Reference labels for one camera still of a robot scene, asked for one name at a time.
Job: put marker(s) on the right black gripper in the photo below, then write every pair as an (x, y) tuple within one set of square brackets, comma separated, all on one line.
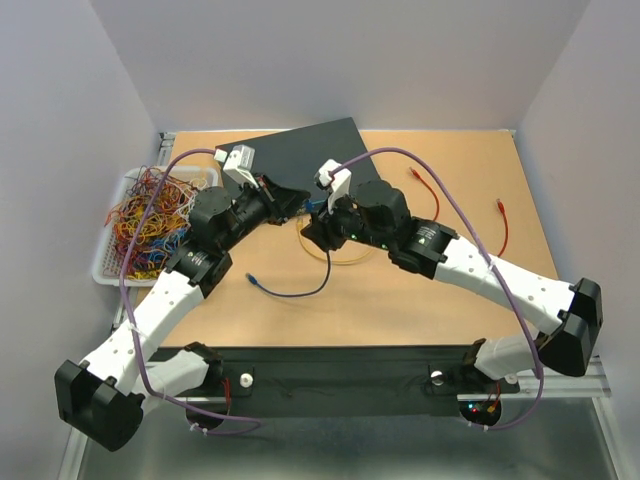
[(319, 230)]

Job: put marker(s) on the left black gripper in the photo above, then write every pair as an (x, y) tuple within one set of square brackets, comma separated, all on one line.
[(286, 201)]

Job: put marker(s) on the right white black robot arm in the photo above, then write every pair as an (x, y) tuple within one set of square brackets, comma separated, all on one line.
[(562, 320)]

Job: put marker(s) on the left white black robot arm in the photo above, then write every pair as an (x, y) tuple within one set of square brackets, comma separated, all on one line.
[(106, 395)]

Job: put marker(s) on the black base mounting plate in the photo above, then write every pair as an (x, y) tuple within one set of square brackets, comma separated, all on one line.
[(272, 382)]

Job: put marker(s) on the white perforated plastic basket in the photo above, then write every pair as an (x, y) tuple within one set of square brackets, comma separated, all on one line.
[(162, 231)]

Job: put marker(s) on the dark blue network switch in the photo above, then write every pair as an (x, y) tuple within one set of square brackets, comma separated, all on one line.
[(291, 158)]

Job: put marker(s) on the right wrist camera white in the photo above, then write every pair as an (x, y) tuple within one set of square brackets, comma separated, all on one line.
[(334, 178)]

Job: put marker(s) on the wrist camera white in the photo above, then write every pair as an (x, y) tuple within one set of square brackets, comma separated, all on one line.
[(237, 164), (334, 178)]

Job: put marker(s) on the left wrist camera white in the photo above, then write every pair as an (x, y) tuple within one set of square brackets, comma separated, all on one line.
[(237, 164)]

